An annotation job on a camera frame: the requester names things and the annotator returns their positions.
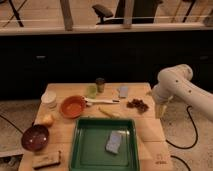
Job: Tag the bunch of dark grapes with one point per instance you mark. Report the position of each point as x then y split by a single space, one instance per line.
138 104

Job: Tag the wooden block eraser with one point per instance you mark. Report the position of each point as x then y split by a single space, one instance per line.
46 160

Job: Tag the green plastic tray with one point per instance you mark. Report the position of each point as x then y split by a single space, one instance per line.
88 151

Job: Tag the black office chair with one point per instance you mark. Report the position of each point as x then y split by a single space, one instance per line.
103 13

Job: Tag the blue sponge in tray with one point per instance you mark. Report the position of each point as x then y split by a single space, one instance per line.
114 142

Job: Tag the dark spice jar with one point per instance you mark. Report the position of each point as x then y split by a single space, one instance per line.
100 83

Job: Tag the white stacked cups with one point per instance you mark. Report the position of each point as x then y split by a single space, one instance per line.
49 99

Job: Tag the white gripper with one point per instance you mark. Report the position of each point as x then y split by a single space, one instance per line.
161 96

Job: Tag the dark maroon bowl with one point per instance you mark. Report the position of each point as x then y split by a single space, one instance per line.
35 138

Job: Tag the orange red bowl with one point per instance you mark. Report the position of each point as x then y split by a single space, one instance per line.
72 107

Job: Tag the yellow banana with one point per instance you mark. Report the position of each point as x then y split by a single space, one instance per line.
108 113

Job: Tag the light green cup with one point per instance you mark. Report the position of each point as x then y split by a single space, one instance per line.
91 92

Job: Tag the yellow onion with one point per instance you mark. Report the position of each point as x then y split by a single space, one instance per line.
48 120

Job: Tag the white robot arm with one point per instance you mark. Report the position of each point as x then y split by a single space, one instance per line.
176 81

